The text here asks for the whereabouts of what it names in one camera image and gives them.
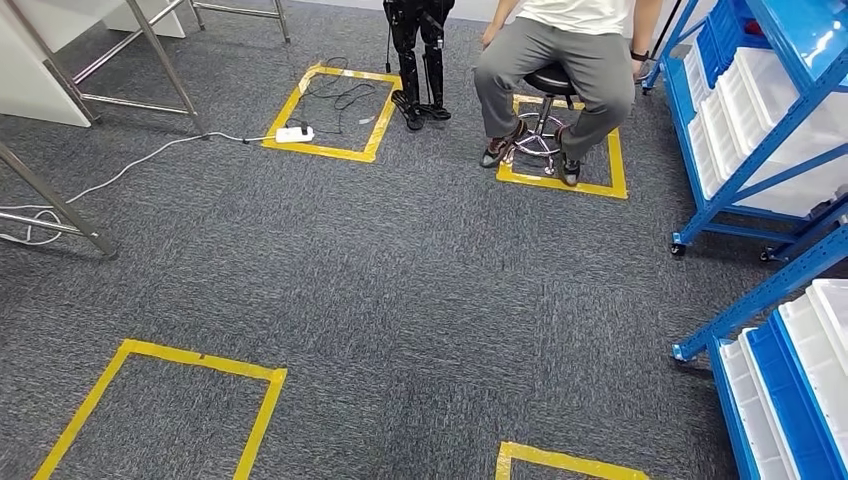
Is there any black stool seat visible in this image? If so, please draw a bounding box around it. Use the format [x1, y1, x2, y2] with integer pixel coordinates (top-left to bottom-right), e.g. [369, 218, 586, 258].
[523, 61, 579, 99]

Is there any person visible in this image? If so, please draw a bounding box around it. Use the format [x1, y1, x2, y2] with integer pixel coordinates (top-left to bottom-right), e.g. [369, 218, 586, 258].
[473, 0, 664, 188]

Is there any chrome chair base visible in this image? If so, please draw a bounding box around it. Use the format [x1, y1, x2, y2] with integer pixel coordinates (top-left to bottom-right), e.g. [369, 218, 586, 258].
[511, 92, 566, 177]

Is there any blue plastic crate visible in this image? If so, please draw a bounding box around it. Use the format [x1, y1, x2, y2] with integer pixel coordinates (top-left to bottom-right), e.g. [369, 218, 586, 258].
[741, 311, 848, 480]
[695, 0, 747, 91]

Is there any white cabinet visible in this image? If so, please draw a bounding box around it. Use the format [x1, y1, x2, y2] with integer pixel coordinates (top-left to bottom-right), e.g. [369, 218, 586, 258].
[0, 0, 187, 128]

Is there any blue metal shelf rack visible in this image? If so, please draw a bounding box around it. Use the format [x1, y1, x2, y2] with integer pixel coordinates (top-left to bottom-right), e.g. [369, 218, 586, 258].
[672, 225, 848, 480]
[641, 0, 848, 261]

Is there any white power cord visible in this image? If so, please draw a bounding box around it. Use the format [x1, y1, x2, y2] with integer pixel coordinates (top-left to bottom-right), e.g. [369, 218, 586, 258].
[0, 131, 280, 248]

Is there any white power strip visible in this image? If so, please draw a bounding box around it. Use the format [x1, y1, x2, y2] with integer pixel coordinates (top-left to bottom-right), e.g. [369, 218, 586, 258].
[274, 125, 317, 145]

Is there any yellow floor tape square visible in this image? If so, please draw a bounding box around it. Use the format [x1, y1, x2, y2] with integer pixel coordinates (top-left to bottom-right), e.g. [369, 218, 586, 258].
[495, 93, 629, 201]
[495, 441, 652, 480]

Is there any stainless steel workbench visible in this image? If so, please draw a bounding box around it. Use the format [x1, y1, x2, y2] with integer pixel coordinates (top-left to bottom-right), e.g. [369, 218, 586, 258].
[0, 140, 121, 261]

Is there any stainless steel table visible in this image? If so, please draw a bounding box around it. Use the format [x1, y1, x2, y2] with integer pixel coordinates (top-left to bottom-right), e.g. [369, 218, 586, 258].
[0, 0, 293, 137]

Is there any thin black floor cable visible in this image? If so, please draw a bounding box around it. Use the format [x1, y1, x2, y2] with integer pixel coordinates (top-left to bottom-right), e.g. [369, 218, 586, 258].
[290, 56, 380, 137]

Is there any small black humanoid robot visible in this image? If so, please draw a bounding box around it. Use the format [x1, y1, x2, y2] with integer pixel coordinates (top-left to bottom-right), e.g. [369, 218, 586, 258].
[382, 0, 457, 132]

